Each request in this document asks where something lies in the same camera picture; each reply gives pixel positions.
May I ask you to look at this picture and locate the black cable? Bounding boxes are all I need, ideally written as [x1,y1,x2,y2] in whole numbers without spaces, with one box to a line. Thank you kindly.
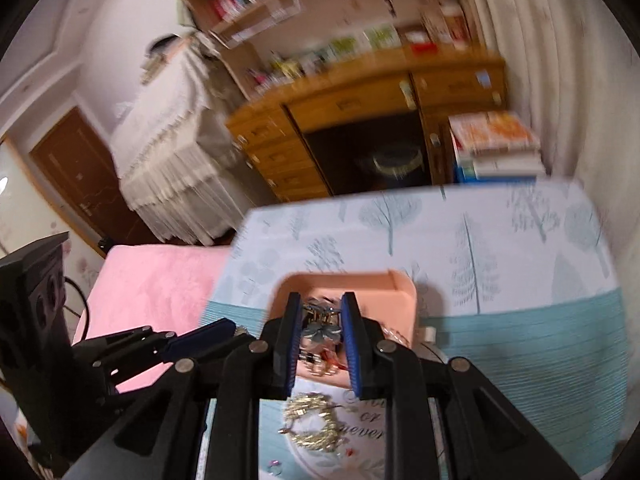
[62,275,93,343]

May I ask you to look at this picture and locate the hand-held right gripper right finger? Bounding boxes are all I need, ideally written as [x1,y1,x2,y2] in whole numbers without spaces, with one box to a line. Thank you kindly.
[341,291,583,480]

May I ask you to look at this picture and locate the round stool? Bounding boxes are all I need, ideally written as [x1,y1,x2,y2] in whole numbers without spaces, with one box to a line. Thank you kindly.
[372,145,421,178]

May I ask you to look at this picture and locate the white lace covered furniture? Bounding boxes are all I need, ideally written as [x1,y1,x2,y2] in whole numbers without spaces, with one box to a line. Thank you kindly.
[110,35,251,246]

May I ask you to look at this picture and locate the wooden desk with drawers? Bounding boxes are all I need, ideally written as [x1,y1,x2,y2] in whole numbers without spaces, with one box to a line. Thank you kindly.
[225,52,508,203]

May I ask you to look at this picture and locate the white leaf print curtain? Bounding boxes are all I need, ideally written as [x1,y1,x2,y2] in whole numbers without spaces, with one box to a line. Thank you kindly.
[450,0,640,281]

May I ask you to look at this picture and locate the pink plastic tray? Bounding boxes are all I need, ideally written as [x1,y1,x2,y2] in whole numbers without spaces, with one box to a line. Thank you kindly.
[267,269,420,386]

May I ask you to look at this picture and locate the green picture card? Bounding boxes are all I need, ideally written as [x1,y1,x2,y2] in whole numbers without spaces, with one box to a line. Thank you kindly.
[365,25,401,51]
[327,35,366,61]

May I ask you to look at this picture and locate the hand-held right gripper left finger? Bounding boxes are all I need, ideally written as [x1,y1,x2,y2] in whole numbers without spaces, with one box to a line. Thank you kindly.
[62,291,306,480]

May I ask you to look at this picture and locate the tree print tablecloth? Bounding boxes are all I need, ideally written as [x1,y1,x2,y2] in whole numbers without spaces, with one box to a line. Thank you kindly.
[200,177,631,480]

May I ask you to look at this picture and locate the silver flower brooch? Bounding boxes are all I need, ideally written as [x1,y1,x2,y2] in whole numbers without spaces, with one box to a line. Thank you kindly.
[301,299,346,350]

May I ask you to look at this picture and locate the white pearl necklace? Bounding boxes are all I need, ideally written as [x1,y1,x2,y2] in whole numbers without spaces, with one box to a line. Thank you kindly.
[382,327,416,348]

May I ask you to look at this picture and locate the wooden bookshelf hutch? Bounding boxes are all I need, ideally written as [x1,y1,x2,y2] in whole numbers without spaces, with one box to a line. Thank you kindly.
[165,0,481,96]

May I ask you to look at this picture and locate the pink fleece blanket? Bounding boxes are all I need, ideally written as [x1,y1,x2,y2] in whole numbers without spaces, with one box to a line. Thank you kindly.
[75,245,233,396]

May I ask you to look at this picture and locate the brown wooden door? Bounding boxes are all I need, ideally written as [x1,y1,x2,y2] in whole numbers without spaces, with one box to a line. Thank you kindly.
[30,107,156,246]

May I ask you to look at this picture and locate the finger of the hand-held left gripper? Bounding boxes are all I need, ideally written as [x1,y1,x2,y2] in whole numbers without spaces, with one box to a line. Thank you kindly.
[92,347,176,396]
[72,319,237,361]

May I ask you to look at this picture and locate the red cord bracelet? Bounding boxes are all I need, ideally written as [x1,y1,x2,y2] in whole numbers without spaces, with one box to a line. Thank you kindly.
[317,349,351,375]

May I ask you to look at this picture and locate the stack of orange cover books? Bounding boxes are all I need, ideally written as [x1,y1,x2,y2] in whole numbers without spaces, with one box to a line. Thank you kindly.
[447,111,548,183]

